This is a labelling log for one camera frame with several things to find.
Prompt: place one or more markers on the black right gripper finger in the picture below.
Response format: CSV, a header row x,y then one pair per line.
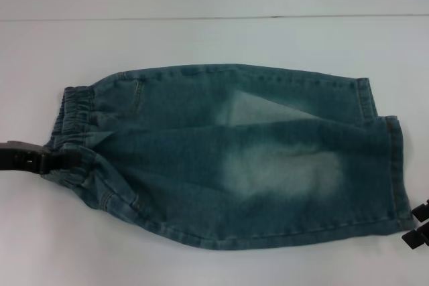
x,y
421,210
415,232

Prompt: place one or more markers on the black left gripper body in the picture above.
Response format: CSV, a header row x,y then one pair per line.
x,y
20,158

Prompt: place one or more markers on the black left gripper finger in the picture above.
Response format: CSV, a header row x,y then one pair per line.
x,y
67,160

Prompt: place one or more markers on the blue denim shorts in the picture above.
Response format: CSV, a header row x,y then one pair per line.
x,y
207,152

